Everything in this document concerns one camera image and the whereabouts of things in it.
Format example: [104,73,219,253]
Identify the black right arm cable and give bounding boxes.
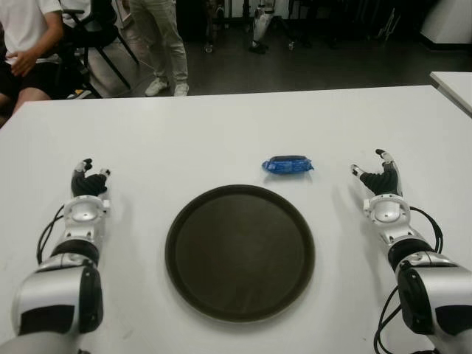
[374,206,445,354]

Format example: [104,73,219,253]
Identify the person in black shorts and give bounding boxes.
[0,0,66,122]

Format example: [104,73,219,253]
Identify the white side table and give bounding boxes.
[429,71,472,119]

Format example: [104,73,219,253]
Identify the person in beige trousers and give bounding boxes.
[128,0,190,97]

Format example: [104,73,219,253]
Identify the white humanoid robot leg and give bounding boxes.
[249,0,276,55]

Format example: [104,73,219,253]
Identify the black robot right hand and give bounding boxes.
[350,148,403,196]

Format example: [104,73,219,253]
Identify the white cabinet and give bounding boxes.
[420,0,472,51]

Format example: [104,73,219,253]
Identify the white floor cable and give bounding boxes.
[117,31,163,80]

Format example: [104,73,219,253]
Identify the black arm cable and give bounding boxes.
[374,206,445,354]
[35,204,66,266]

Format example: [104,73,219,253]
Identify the blue Oreo packet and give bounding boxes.
[260,155,316,176]

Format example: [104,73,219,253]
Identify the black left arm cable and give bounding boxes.
[35,204,66,266]

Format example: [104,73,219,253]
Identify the folded grey metal frame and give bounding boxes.
[375,7,403,41]

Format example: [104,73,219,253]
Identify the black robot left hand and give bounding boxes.
[70,158,112,198]

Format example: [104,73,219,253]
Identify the black chair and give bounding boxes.
[58,0,140,100]

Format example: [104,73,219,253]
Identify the round dark brown tray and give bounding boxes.
[164,184,316,325]

